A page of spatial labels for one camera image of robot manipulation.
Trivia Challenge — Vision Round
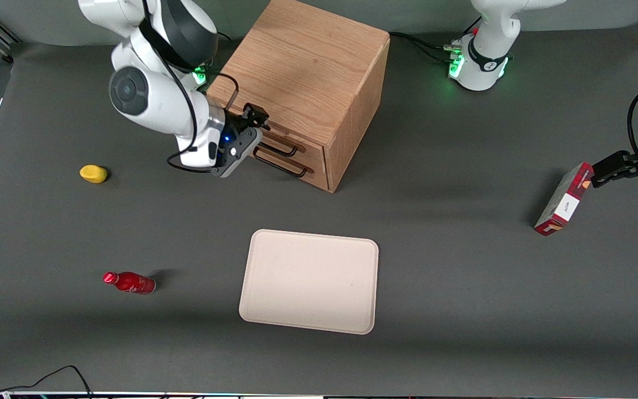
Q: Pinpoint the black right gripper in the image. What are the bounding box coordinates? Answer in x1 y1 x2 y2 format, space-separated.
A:
218 104 270 162

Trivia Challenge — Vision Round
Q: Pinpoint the thin black drawer handle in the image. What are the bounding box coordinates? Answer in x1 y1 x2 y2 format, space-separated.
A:
253 147 308 178
258 140 300 158

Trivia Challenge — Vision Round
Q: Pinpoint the open-top wooden drawer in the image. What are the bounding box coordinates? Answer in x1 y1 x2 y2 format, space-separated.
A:
208 95 326 170

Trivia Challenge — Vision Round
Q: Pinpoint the red and white carton box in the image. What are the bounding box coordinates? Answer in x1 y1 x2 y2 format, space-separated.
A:
534 162 595 237

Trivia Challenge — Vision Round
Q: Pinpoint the oak wooden drawer cabinet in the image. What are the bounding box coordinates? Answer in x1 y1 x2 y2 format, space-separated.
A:
206 0 390 193

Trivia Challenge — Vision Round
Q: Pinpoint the cream rectangular tray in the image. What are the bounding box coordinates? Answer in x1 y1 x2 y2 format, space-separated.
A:
239 229 379 335

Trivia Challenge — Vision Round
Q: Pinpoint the red soda bottle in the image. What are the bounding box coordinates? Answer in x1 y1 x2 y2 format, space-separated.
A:
103 272 156 295

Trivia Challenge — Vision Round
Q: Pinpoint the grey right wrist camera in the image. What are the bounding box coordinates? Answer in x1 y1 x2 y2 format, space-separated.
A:
211 129 263 178

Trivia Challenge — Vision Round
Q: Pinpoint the black cable along right arm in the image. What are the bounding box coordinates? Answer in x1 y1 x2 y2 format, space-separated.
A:
141 0 240 173

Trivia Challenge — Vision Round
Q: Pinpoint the black base power cable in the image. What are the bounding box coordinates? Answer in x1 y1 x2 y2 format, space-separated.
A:
408 39 458 63
390 31 455 54

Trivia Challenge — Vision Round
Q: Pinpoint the black cable at table edge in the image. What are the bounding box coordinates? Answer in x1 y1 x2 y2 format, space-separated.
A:
0 365 94 399

